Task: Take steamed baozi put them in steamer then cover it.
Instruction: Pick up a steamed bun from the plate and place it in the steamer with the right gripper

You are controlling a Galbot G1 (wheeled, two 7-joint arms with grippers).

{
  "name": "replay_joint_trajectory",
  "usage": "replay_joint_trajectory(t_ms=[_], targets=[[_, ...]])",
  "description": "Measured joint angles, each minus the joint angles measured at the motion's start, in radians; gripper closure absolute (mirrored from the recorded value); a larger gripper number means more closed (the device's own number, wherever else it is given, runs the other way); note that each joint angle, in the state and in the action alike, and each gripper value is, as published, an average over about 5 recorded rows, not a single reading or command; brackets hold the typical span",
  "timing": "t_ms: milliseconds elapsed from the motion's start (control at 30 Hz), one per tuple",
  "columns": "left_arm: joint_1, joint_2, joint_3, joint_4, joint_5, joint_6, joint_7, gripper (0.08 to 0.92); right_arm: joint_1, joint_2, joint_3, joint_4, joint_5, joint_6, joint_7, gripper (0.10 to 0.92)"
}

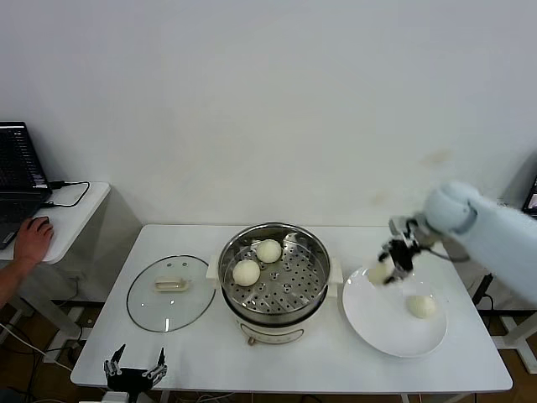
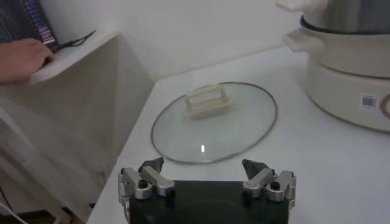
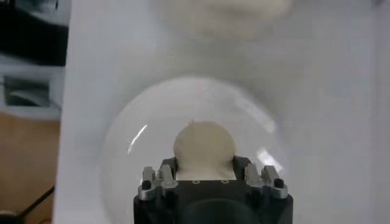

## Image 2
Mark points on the black laptop with dark screen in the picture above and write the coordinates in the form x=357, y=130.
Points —
x=18, y=18

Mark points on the steel perforated steamer basket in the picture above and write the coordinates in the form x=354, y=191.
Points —
x=344, y=18

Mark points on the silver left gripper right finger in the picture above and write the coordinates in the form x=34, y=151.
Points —
x=262, y=181

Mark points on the bare person hand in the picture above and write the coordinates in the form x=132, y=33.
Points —
x=21, y=61

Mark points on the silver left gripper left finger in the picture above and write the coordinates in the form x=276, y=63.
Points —
x=152, y=182

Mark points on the white side table with mouse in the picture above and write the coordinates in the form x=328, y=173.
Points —
x=82, y=91

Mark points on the cream electric cooker base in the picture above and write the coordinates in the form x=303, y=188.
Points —
x=335, y=91

